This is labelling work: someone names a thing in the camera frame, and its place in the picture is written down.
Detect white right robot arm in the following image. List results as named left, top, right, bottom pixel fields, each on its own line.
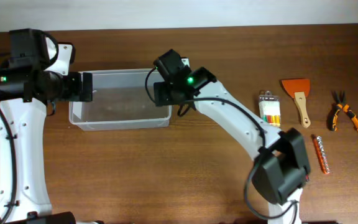
left=151, top=49, right=311, bottom=223

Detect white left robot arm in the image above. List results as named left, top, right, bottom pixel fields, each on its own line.
left=0, top=29, right=93, bottom=224

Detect orange socket bit rail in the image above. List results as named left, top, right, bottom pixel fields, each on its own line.
left=312, top=135, right=331, bottom=174

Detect orange black long-nose pliers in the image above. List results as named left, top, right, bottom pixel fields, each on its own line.
left=328, top=91, right=358, bottom=132

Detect clear case of coloured plugs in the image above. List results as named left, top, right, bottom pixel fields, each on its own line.
left=258, top=91, right=281, bottom=128

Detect clear plastic storage container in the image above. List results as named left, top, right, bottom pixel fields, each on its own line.
left=69, top=68, right=172, bottom=131

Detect orange scraper with wooden handle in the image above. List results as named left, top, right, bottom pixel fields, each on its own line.
left=281, top=78, right=311, bottom=128

